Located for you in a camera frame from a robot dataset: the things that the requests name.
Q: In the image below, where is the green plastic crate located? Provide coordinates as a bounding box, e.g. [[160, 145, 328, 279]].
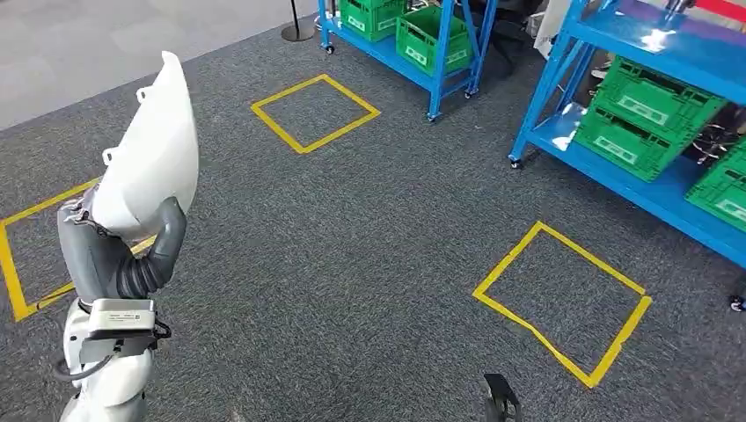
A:
[[590, 55, 729, 148], [684, 135, 746, 235], [573, 105, 690, 184], [395, 4, 475, 77], [338, 0, 409, 44]]

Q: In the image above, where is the yellow floor tape square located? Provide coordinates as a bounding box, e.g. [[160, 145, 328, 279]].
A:
[[471, 220, 654, 390], [0, 177, 157, 324], [250, 73, 383, 156]]

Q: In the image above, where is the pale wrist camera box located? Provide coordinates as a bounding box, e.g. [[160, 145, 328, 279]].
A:
[[78, 298, 158, 365]]

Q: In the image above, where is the blue metal shelf rack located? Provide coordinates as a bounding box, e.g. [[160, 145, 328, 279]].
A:
[[317, 0, 500, 123], [508, 0, 746, 270]]

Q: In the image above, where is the white curved plastic shell part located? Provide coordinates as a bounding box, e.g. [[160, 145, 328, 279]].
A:
[[90, 50, 201, 244]]

